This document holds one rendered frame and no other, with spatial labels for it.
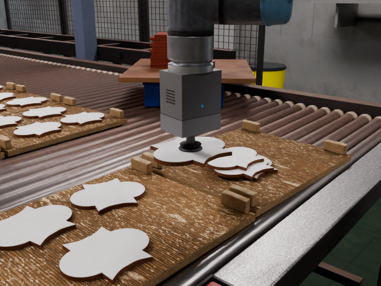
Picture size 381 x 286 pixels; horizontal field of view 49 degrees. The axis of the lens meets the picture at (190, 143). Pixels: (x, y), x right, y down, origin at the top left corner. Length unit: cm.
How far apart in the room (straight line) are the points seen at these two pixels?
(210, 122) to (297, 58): 433
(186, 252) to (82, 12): 219
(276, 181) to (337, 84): 394
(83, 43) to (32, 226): 205
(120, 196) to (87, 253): 19
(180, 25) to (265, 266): 40
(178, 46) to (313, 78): 432
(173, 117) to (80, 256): 26
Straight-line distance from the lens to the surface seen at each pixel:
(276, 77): 417
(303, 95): 172
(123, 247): 68
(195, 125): 69
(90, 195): 85
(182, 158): 69
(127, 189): 86
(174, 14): 67
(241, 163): 94
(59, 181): 100
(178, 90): 67
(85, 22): 273
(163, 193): 86
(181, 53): 66
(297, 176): 96
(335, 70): 482
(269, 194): 86
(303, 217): 84
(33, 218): 80
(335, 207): 89
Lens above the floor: 131
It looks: 19 degrees down
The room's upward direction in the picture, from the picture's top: straight up
